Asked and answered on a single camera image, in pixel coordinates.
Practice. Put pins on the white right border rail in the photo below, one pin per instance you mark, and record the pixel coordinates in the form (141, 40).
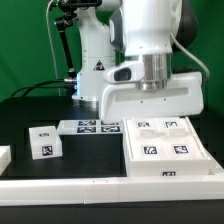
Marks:
(214, 168)

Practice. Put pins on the white cabinet body box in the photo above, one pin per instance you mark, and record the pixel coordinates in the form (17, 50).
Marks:
(166, 165)

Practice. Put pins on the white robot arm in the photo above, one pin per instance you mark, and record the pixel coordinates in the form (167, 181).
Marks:
(127, 48)

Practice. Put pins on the white cabinet door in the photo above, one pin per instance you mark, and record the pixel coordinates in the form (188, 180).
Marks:
(182, 139)
(145, 138)

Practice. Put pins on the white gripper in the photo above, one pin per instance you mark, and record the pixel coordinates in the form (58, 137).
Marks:
(182, 97)

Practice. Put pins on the white flat top panel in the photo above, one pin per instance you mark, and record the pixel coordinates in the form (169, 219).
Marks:
(88, 127)

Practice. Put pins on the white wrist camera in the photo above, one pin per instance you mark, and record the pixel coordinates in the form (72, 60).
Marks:
(125, 72)

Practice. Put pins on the small white cube block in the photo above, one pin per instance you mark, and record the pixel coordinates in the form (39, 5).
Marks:
(45, 142)

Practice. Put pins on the white left border piece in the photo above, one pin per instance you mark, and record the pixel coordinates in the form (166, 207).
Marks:
(5, 158)

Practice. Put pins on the white front border rail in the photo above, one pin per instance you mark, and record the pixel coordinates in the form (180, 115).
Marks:
(110, 190)

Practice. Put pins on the white border rail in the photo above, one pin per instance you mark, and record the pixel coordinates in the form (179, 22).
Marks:
(110, 190)
(214, 168)

